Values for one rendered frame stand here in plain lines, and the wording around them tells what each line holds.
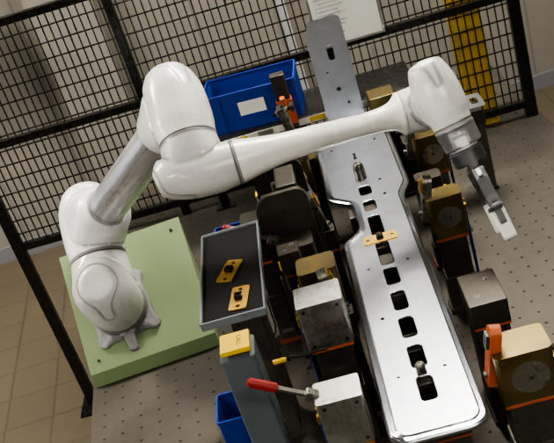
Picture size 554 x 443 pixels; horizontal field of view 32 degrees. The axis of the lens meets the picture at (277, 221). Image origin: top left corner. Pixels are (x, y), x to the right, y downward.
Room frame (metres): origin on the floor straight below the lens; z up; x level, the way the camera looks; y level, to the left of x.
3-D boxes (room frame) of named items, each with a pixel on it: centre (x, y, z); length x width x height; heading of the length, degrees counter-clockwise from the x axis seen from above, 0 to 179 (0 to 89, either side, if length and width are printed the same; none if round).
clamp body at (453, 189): (2.08, -0.42, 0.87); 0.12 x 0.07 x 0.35; 85
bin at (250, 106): (2.96, -0.05, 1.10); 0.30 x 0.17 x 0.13; 79
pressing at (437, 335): (2.01, -0.23, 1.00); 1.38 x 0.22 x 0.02; 175
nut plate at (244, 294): (1.72, 0.12, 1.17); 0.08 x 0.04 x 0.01; 167
